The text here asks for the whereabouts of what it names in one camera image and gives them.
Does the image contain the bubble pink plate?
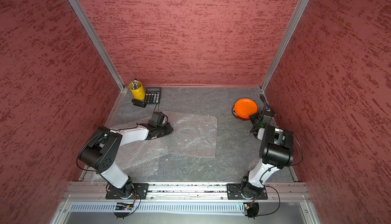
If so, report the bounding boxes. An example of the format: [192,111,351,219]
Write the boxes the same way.
[115,137,168,171]

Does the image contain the yellow pen cup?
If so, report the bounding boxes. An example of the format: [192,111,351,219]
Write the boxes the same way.
[129,81,146,100]

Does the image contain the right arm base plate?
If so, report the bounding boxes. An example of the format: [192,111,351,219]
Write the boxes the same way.
[227,183,268,200]

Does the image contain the perforated cable duct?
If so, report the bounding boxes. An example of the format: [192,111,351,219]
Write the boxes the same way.
[69,202,245,215]

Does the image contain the pens in cup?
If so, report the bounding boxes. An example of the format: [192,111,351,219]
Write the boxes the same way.
[129,79,142,90]

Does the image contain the orange dinner plate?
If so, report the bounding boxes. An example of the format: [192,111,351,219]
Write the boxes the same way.
[234,98,258,115]

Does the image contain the aluminium front rail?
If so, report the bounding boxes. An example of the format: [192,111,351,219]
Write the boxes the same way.
[62,182,312,203]

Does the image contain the bubble orange plate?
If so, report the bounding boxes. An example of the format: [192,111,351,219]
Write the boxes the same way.
[154,111,217,158]

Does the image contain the black calculator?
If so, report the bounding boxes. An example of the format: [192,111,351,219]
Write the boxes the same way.
[144,87,161,104]

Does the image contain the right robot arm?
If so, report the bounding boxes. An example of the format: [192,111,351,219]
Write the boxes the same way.
[241,111,294,200]

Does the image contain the black stapler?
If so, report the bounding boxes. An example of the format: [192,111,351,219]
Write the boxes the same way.
[132,99,147,108]

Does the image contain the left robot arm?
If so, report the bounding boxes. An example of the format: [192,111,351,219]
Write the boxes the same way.
[76,123,174,200]

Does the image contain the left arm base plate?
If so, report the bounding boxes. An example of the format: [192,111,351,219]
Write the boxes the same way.
[105,183,149,201]

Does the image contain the red floral dinner plate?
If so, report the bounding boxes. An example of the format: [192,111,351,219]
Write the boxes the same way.
[232,106,252,121]

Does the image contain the clear bubble wrap sheet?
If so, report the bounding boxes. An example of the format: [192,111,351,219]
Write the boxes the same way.
[115,150,163,178]

